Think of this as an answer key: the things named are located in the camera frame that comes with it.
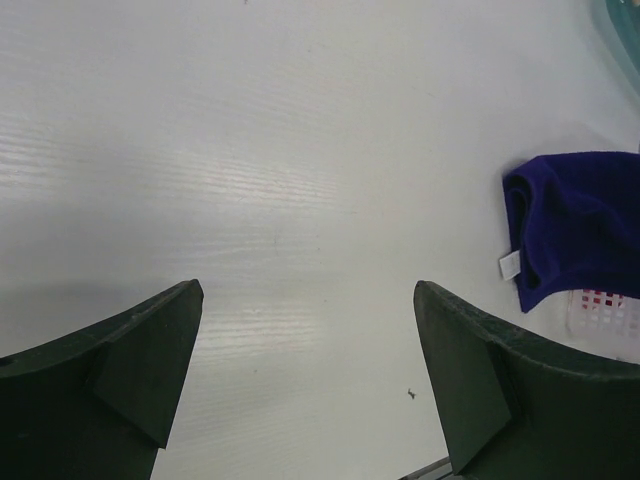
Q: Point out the aluminium mounting rail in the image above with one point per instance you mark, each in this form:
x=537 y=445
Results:
x=438 y=470

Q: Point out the white perforated basket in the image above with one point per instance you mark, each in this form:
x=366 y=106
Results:
x=613 y=336

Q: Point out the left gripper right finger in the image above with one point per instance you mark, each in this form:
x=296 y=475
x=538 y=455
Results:
x=515 y=405

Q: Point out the purple towel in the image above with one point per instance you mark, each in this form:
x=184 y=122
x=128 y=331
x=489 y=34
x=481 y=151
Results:
x=573 y=218

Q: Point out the blue plastic tub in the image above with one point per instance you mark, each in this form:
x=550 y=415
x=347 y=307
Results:
x=617 y=23

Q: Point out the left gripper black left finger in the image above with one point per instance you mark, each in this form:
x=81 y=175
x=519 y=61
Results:
x=100 y=402

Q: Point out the pink towel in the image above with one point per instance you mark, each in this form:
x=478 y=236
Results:
x=595 y=300

